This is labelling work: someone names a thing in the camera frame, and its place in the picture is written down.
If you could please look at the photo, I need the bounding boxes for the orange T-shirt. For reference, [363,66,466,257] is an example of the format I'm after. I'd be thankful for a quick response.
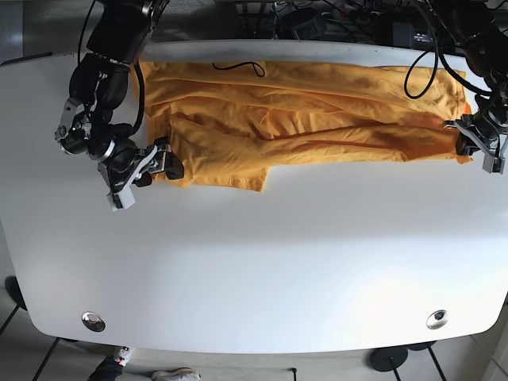
[140,61,471,192]

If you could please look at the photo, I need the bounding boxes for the black power adapter box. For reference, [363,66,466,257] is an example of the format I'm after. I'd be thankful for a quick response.
[279,7,327,40]

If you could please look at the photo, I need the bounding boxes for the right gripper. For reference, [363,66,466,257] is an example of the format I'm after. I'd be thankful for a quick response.
[98,137,184,193]

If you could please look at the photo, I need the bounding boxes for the tangled black cables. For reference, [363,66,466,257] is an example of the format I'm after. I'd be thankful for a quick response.
[233,0,437,48]

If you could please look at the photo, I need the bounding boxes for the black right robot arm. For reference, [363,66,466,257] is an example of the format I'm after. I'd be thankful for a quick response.
[55,1,184,209]

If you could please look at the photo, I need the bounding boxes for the left silver table grommet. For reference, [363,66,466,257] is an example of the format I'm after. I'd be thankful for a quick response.
[81,311,106,333]

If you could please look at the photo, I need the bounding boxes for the silver table grommet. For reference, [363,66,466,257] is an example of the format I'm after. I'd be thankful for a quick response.
[426,310,448,330]
[81,311,106,333]

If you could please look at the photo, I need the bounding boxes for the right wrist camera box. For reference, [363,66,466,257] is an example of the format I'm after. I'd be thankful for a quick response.
[106,187,135,212]

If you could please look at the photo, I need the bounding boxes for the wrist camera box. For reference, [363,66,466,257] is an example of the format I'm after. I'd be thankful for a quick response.
[106,187,135,212]
[483,155,506,175]

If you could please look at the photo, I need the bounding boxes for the black round stand base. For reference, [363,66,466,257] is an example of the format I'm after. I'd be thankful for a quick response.
[368,346,408,372]

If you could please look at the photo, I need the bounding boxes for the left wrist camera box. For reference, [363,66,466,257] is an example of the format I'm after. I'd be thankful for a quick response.
[483,155,506,175]

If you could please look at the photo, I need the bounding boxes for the white orange sneaker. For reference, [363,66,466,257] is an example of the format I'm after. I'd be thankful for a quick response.
[113,346,135,367]

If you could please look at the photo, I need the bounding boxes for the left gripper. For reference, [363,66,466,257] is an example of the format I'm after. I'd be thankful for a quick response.
[443,113,507,157]

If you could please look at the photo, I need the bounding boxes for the right silver table grommet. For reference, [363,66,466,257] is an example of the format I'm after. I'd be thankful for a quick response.
[426,310,448,330]

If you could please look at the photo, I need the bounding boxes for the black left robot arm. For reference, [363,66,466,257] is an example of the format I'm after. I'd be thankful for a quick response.
[412,1,507,166]

